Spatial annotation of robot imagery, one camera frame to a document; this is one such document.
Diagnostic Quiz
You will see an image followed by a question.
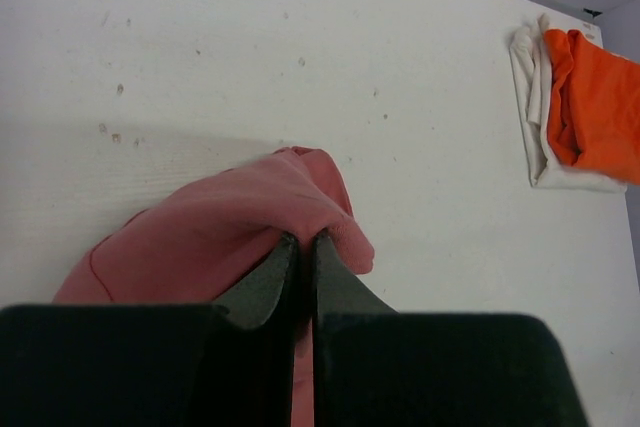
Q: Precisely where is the folded white t shirt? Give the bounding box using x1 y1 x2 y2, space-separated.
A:
509 14 627 193

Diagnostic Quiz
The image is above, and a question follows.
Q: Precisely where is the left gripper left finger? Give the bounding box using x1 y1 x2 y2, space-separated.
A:
1 235 299 426

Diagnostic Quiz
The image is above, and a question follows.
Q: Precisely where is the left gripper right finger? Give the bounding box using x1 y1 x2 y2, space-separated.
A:
312 233 587 426

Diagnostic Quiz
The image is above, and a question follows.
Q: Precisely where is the folded orange t shirt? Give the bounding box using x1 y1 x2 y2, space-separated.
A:
544 29 640 185

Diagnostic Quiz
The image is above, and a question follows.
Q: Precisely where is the pink t shirt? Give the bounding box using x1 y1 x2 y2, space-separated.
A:
52 145 376 427

